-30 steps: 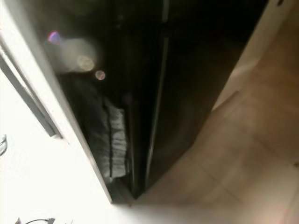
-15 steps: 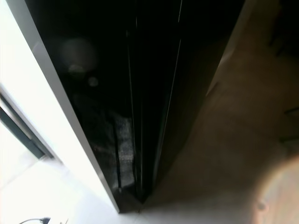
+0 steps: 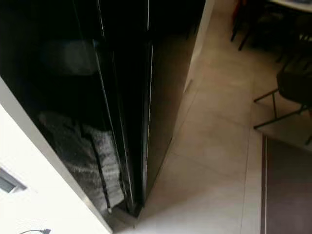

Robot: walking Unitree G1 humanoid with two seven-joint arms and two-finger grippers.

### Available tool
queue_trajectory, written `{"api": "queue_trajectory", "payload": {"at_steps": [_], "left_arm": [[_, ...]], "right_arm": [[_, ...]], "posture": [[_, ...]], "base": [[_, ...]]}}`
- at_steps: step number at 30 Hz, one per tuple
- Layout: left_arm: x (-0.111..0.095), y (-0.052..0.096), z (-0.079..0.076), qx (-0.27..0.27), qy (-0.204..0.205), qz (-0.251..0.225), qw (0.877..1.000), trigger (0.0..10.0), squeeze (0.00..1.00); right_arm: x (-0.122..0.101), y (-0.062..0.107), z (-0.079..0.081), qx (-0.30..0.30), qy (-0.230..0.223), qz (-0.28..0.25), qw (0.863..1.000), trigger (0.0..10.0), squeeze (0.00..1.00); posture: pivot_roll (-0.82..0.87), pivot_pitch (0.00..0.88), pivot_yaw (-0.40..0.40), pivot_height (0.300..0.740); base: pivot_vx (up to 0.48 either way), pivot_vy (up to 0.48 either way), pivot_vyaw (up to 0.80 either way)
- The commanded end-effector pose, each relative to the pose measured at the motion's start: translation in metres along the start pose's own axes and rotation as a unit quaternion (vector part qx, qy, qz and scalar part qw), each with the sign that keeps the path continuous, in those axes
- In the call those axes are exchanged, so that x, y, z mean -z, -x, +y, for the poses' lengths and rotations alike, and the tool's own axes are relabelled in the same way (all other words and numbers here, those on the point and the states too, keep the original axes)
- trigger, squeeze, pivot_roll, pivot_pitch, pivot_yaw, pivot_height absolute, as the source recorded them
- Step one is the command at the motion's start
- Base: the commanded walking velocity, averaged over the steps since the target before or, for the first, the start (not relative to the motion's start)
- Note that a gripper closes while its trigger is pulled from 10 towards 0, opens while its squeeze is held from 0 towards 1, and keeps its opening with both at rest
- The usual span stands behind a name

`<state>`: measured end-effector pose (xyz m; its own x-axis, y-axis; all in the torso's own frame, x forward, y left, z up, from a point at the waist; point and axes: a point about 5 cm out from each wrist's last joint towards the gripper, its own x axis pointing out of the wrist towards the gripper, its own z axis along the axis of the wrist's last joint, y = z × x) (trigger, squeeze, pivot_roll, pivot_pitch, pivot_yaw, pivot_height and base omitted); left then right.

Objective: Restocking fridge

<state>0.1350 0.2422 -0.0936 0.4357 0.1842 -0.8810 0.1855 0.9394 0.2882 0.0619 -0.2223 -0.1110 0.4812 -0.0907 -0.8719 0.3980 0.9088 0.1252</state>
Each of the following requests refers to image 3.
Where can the white panel with grey edge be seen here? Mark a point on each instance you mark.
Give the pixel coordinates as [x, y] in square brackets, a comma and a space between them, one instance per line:
[39, 185]

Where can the dark wooden dining chair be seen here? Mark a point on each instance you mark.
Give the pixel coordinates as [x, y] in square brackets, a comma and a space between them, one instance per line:
[248, 24]

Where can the black folding chair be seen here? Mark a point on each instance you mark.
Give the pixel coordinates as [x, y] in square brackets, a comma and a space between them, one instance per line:
[295, 87]

